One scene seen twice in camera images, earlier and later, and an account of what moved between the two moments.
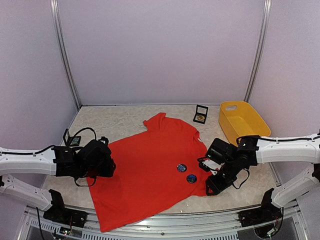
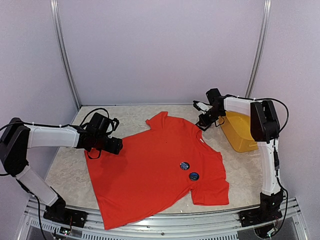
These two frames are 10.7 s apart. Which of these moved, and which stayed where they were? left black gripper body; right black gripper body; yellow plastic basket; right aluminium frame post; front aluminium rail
Moved: left black gripper body; right black gripper body
Stayed: right aluminium frame post; yellow plastic basket; front aluminium rail
